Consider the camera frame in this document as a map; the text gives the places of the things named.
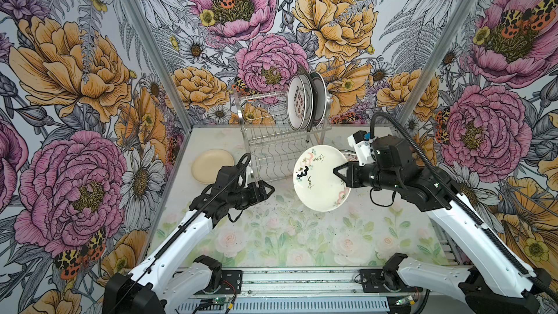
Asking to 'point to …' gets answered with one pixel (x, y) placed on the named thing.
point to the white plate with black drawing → (316, 185)
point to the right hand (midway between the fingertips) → (338, 178)
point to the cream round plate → (207, 163)
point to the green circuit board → (221, 300)
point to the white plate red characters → (297, 102)
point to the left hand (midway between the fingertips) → (265, 199)
